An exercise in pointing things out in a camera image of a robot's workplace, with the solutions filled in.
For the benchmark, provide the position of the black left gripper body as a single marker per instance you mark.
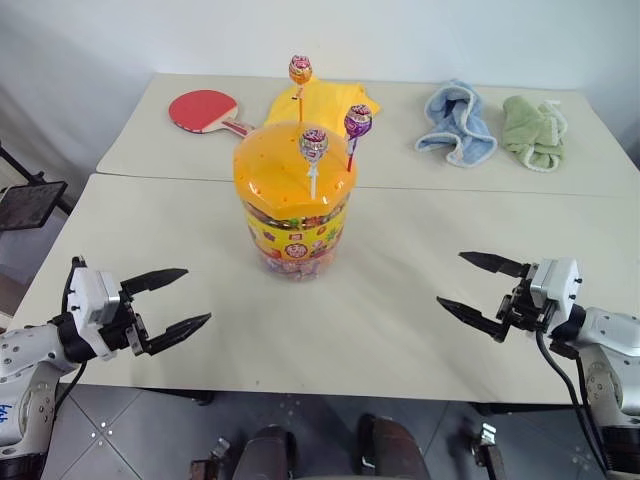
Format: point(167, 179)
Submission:
point(125, 327)

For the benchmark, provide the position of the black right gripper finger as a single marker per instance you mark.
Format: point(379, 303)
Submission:
point(470, 316)
point(492, 263)

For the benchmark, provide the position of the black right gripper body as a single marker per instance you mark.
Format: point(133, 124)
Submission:
point(520, 310)

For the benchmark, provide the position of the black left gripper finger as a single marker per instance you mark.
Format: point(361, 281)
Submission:
point(155, 280)
point(177, 330)

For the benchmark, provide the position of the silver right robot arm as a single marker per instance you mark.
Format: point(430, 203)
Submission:
point(607, 340)

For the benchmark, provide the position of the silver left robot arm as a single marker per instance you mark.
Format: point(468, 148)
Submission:
point(25, 350)

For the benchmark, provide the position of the purple wrapped lollipop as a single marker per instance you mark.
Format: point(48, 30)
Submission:
point(357, 122)

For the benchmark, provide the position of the silver pink wrapped lollipop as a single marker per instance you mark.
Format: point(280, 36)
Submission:
point(313, 145)

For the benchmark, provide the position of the orange wrapped lollipop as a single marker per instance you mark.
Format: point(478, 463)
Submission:
point(300, 70)

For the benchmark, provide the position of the light blue towel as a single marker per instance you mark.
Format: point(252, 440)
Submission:
point(465, 135)

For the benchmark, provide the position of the light green towel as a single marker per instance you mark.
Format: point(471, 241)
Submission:
point(530, 130)

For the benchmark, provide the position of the clear plastic candy jar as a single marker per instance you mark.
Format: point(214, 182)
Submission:
point(295, 245)

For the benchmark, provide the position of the black tablet screen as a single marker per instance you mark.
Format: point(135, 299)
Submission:
point(27, 205)

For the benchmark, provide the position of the dark rounded shape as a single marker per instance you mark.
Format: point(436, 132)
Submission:
point(395, 450)
point(265, 455)

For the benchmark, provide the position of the orange perforated jar lid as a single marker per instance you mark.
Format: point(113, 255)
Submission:
point(272, 165)

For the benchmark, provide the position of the black stand rod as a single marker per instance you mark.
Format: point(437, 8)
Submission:
point(22, 167)

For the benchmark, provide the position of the red table tennis paddle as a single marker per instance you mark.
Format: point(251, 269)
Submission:
point(200, 110)

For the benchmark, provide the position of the yellow cloth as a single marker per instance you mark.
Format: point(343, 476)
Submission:
point(325, 102)

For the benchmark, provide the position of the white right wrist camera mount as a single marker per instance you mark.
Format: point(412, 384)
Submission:
point(557, 285)

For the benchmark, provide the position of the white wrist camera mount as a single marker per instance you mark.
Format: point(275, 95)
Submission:
point(85, 295)
point(557, 285)

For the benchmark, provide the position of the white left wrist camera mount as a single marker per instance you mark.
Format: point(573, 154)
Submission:
point(85, 295)

